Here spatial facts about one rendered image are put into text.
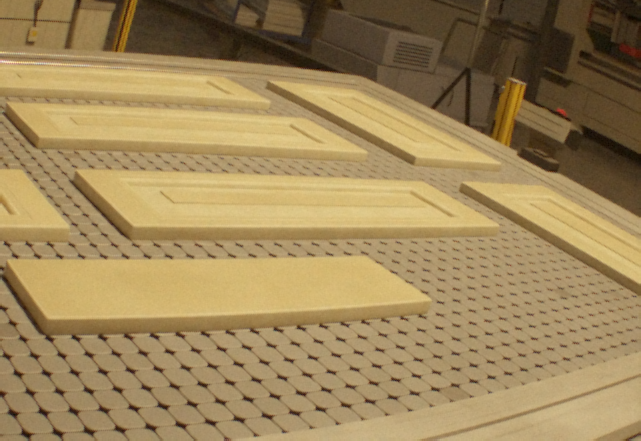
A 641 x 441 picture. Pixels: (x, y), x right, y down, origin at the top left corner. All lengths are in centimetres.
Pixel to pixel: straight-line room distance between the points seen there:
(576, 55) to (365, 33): 447
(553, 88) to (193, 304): 873
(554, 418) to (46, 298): 52
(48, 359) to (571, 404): 55
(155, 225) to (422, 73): 410
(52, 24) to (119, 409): 410
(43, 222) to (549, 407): 59
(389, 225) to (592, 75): 797
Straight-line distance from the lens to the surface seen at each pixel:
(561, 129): 286
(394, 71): 504
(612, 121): 913
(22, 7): 472
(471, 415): 94
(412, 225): 141
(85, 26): 491
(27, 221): 108
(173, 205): 124
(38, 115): 152
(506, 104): 296
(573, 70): 931
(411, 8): 756
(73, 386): 80
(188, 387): 85
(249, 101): 195
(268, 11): 850
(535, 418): 97
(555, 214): 176
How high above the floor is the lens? 128
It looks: 16 degrees down
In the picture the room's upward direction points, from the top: 15 degrees clockwise
